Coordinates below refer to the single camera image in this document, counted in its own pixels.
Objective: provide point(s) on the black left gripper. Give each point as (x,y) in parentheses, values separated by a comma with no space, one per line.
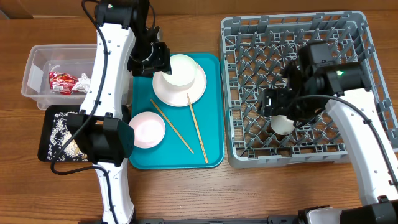
(161,62)

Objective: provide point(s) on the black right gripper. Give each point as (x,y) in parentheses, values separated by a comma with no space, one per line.
(269,104)

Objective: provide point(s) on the cream plastic cup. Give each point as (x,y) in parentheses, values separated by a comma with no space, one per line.
(282,125)

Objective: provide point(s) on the wooden chopstick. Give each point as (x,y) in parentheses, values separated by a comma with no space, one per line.
(171,125)
(197,129)

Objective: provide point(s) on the red snack wrapper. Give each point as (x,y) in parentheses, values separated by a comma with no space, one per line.
(62,83)

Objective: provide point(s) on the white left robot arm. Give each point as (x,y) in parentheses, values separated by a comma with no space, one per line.
(126,48)

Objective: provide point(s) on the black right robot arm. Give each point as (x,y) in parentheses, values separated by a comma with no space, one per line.
(351,124)

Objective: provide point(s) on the grey dishwasher rack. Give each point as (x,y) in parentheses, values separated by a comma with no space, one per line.
(280,72)

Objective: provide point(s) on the clear plastic waste bin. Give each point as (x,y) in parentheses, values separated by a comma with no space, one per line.
(74,59)

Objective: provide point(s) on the black waste tray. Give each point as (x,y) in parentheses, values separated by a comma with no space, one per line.
(47,127)

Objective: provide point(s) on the white round plate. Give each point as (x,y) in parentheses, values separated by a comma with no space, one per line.
(172,96)

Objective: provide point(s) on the teal plastic tray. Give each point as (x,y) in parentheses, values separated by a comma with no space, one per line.
(184,152)

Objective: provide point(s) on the white rice pile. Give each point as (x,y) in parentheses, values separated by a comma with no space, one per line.
(59,136)

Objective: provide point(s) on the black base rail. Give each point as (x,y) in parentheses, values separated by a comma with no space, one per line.
(275,219)

